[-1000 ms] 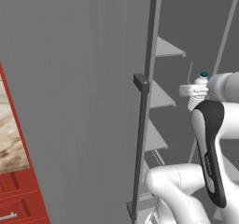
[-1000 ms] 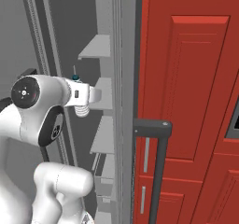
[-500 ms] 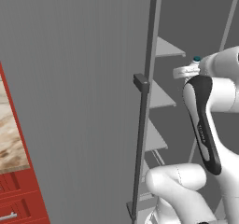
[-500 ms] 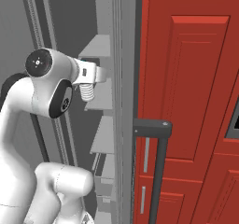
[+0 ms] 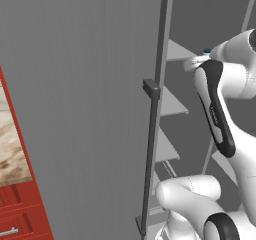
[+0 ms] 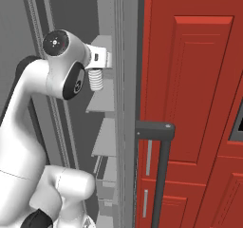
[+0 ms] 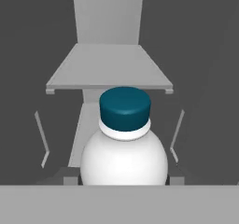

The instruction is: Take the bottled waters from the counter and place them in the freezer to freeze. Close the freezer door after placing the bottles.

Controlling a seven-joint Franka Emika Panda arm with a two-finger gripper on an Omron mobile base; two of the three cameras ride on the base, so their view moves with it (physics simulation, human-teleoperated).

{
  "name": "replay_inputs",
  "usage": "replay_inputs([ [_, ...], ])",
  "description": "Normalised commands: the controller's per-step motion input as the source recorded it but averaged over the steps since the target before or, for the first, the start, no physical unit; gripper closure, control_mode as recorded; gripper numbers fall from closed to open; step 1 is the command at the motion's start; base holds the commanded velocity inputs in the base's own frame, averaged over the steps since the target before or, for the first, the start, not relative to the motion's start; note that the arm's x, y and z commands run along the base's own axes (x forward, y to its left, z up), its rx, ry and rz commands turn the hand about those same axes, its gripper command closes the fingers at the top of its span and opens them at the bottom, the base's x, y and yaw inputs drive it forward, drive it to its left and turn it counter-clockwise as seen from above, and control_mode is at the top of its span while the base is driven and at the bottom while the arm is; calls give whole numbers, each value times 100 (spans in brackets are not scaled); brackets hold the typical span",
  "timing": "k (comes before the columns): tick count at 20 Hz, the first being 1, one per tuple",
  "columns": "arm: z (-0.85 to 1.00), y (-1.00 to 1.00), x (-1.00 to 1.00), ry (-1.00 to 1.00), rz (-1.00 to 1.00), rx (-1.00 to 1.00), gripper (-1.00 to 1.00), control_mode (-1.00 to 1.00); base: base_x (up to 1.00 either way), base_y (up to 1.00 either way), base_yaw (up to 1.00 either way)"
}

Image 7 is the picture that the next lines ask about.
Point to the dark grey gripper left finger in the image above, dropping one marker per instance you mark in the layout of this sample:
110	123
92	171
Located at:
67	173

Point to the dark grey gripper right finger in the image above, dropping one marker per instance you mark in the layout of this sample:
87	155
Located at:
179	174

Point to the white water bottle teal cap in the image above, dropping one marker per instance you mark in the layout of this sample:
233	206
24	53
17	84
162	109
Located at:
124	159

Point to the grey freezer shelf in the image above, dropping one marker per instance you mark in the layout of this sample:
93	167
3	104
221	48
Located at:
109	66

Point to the grey freezer side rail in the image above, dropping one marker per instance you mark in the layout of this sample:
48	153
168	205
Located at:
176	134
42	134

